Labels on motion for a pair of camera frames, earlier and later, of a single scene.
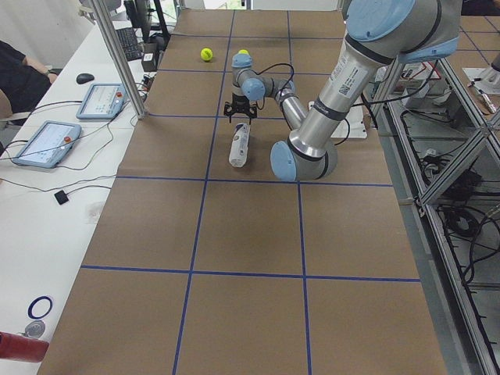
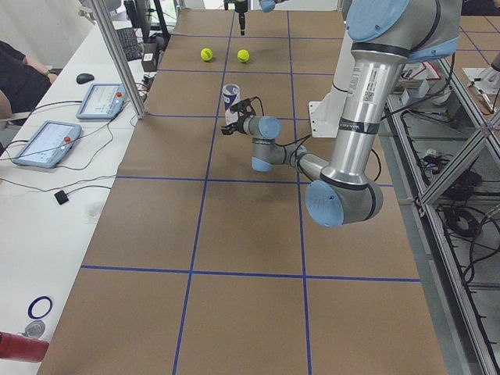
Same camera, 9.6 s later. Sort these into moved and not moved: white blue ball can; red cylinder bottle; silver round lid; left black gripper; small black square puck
Moved: left black gripper; white blue ball can
Not moved: red cylinder bottle; small black square puck; silver round lid
